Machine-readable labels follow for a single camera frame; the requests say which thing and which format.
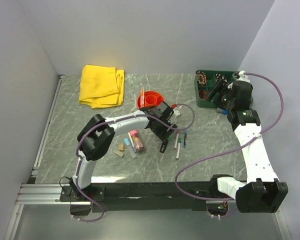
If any green black highlighter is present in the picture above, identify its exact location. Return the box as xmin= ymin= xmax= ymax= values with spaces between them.
xmin=159 ymin=136 xmax=172 ymax=154

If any brown cap white marker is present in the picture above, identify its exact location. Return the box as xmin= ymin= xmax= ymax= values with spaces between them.
xmin=173 ymin=131 xmax=180 ymax=150

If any light blue cap highlighter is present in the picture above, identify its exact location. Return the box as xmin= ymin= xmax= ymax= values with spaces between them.
xmin=124 ymin=138 xmax=137 ymax=159

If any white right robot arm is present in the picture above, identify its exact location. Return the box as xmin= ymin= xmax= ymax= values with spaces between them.
xmin=205 ymin=79 xmax=288 ymax=213

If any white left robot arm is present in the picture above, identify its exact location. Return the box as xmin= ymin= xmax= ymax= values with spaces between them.
xmin=69 ymin=101 xmax=181 ymax=201

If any green cap white marker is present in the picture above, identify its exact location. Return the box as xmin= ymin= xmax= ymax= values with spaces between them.
xmin=175 ymin=137 xmax=182 ymax=161

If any green compartment tray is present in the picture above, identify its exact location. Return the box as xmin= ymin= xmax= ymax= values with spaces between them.
xmin=194 ymin=69 xmax=240 ymax=108

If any orange round pen holder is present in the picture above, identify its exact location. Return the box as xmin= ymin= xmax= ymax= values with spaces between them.
xmin=144 ymin=91 xmax=165 ymax=107

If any blue transparent pen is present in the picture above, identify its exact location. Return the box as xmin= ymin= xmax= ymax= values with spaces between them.
xmin=183 ymin=130 xmax=188 ymax=149

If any pink lid marker tube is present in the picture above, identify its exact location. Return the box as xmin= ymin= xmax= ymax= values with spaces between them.
xmin=129 ymin=130 xmax=145 ymax=153

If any white thin pen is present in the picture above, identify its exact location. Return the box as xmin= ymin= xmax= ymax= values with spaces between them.
xmin=128 ymin=132 xmax=137 ymax=153

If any brown small eraser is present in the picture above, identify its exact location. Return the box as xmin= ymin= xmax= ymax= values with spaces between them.
xmin=119 ymin=144 xmax=125 ymax=152

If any grey tan eraser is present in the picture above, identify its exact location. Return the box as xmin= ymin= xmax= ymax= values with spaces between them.
xmin=113 ymin=149 xmax=124 ymax=158

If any yellow folded cloth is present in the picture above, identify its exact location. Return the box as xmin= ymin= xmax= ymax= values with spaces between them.
xmin=78 ymin=65 xmax=125 ymax=109

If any black base beam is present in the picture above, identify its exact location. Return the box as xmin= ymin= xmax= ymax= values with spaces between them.
xmin=59 ymin=181 xmax=228 ymax=212

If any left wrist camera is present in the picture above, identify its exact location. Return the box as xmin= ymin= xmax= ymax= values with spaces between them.
xmin=171 ymin=103 xmax=181 ymax=119

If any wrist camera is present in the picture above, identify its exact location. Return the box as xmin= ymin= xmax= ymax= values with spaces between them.
xmin=237 ymin=70 xmax=250 ymax=83
xmin=171 ymin=103 xmax=181 ymax=119

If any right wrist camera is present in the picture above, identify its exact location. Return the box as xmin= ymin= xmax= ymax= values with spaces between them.
xmin=237 ymin=70 xmax=250 ymax=83

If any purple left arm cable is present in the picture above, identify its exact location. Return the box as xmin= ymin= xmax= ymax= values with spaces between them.
xmin=74 ymin=103 xmax=196 ymax=223

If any aluminium rail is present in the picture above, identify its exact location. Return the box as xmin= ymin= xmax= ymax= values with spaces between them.
xmin=14 ymin=181 xmax=281 ymax=206

